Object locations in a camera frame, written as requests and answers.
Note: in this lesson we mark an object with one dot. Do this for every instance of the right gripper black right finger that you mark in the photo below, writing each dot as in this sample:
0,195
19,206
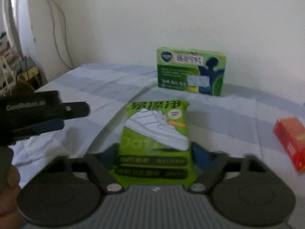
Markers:
211,164

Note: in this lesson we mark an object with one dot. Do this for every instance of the red small box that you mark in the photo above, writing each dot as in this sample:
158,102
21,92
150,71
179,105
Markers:
290,133

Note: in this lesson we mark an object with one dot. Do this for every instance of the person's left hand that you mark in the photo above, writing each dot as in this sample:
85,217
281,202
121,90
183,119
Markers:
10,215

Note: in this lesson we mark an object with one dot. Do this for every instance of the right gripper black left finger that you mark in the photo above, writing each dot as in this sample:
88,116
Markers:
100,165

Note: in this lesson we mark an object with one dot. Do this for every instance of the green shoe wipes packet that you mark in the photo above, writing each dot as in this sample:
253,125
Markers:
154,147

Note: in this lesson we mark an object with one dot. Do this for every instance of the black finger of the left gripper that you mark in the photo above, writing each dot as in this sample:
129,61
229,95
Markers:
34,121

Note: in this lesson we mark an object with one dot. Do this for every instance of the green medicine box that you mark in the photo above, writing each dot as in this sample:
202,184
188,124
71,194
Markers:
191,70

